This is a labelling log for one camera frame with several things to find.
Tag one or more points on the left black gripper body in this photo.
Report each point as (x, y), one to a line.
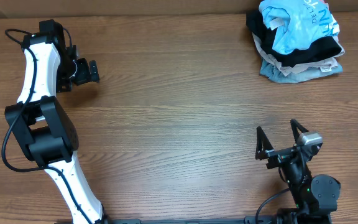
(84, 72)

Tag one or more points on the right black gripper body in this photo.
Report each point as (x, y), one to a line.
(280, 156)

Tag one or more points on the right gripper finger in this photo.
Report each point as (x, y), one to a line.
(264, 149)
(298, 130)

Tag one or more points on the light blue t-shirt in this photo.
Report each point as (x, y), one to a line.
(297, 23)

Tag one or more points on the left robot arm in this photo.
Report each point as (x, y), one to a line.
(40, 125)

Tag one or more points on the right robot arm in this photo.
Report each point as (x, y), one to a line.
(315, 197)

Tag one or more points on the grey-blue folded shirt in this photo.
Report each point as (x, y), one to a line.
(272, 73)

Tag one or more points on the beige folded shirt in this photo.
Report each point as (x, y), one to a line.
(324, 66)

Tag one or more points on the black folded shirt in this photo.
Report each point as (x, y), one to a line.
(321, 49)

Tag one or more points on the brown cardboard backboard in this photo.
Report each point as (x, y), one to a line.
(73, 8)

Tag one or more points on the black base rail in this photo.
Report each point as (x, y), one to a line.
(191, 221)

